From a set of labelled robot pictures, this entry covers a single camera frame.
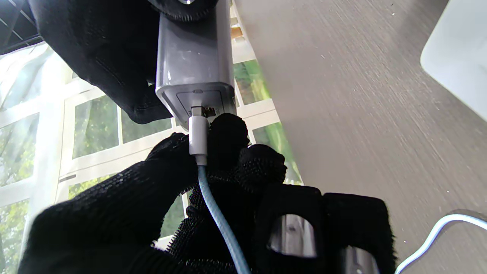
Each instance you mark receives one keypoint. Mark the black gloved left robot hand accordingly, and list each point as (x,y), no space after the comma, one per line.
(114,228)

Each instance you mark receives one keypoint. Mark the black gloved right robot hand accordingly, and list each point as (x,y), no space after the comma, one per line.
(106,45)

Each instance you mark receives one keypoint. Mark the grey USB charger block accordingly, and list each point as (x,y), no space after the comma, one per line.
(194,57)

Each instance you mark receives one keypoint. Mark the white power strip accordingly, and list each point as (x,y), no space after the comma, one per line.
(460,57)

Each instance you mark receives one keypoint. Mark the printed garden window backdrop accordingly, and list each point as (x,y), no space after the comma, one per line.
(95,125)

